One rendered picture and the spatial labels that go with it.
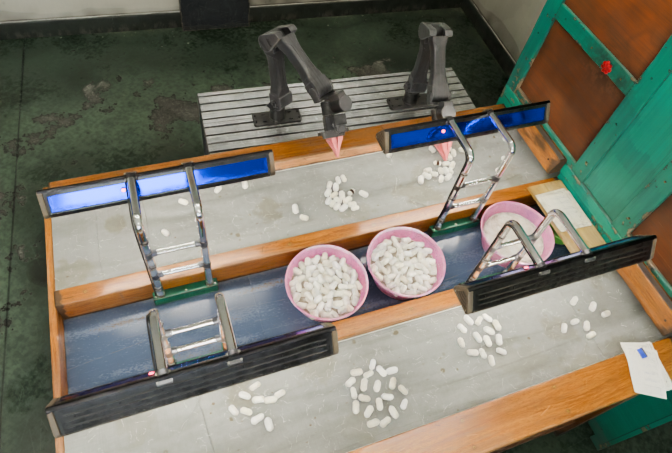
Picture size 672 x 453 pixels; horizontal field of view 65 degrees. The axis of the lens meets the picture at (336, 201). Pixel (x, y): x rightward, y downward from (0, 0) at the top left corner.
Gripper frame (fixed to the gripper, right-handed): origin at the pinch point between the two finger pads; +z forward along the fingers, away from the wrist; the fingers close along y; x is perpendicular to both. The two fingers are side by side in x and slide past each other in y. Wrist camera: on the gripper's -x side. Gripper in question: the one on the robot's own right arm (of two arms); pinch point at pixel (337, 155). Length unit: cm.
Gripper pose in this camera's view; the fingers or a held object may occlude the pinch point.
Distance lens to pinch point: 195.2
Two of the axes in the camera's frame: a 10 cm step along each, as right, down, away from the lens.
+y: 9.4, -2.0, 2.9
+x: -3.1, -0.6, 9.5
